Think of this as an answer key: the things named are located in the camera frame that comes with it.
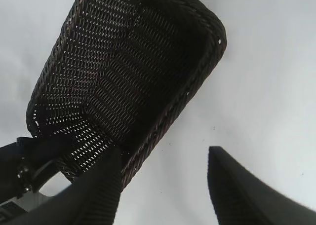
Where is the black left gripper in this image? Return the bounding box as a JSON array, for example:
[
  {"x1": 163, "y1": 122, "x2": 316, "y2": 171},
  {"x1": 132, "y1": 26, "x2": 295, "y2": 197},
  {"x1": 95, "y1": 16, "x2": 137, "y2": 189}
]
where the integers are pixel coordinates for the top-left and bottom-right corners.
[{"x1": 0, "y1": 137, "x2": 75, "y2": 201}]

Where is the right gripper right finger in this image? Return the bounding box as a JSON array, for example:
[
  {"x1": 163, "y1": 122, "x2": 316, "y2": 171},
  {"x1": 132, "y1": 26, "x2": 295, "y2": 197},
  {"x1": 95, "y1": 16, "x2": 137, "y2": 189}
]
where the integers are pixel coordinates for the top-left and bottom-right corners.
[{"x1": 208, "y1": 146, "x2": 316, "y2": 225}]

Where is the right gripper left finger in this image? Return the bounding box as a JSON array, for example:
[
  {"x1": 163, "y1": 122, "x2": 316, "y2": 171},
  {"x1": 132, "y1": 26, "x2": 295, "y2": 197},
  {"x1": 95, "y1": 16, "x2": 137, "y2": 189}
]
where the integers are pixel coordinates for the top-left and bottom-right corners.
[{"x1": 29, "y1": 147, "x2": 123, "y2": 225}]

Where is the dark brown woven basket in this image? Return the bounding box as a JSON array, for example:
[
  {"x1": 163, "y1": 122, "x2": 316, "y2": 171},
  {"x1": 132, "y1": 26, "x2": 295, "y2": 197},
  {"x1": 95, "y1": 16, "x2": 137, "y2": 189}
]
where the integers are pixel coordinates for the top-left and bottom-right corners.
[{"x1": 25, "y1": 0, "x2": 228, "y2": 188}]

